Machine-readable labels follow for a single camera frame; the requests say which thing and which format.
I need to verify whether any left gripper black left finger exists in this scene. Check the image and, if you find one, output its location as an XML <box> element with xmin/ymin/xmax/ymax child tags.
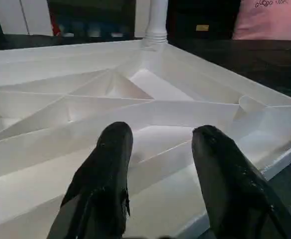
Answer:
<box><xmin>47</xmin><ymin>122</ymin><xmax>134</xmax><ymax>239</ymax></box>

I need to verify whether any pink pillow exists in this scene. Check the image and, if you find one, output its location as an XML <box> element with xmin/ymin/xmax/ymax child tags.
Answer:
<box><xmin>232</xmin><ymin>0</ymin><xmax>291</xmax><ymax>41</ymax></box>

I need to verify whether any black furniture with yellow label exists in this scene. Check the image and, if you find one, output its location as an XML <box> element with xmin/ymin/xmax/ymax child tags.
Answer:
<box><xmin>166</xmin><ymin>0</ymin><xmax>243</xmax><ymax>43</ymax></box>

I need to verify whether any white plastic table top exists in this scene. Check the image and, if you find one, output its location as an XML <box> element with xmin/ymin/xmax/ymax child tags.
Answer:
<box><xmin>0</xmin><ymin>39</ymin><xmax>291</xmax><ymax>239</ymax></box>

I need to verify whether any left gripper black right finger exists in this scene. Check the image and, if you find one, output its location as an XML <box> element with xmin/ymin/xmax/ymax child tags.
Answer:
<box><xmin>192</xmin><ymin>125</ymin><xmax>291</xmax><ymax>239</ymax></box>

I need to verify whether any black work mat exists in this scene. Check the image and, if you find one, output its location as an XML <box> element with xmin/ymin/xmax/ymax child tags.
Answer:
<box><xmin>0</xmin><ymin>34</ymin><xmax>291</xmax><ymax>239</ymax></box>

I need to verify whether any white plastic table leg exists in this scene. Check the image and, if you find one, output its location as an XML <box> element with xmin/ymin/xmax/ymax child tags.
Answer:
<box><xmin>144</xmin><ymin>0</ymin><xmax>170</xmax><ymax>43</ymax></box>

